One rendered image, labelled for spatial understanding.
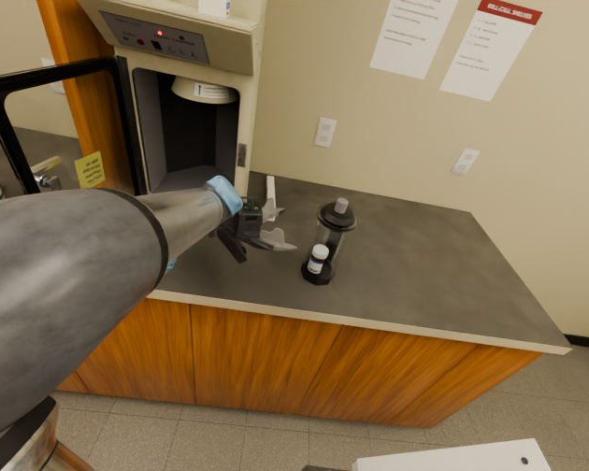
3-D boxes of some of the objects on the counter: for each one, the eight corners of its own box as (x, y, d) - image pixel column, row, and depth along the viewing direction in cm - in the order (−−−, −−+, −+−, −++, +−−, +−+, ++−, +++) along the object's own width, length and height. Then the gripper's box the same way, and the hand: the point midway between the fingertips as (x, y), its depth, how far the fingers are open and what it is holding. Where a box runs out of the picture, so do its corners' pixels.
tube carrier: (328, 257, 93) (349, 203, 80) (339, 283, 86) (365, 227, 72) (296, 258, 90) (312, 202, 76) (306, 286, 82) (325, 228, 69)
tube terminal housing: (169, 174, 114) (140, -129, 65) (251, 189, 117) (282, -89, 68) (141, 210, 94) (72, -180, 46) (240, 227, 98) (274, -121, 49)
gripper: (209, 234, 56) (306, 234, 62) (208, 179, 70) (287, 184, 76) (208, 264, 61) (298, 262, 67) (208, 208, 75) (281, 210, 81)
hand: (291, 229), depth 73 cm, fingers open, 14 cm apart
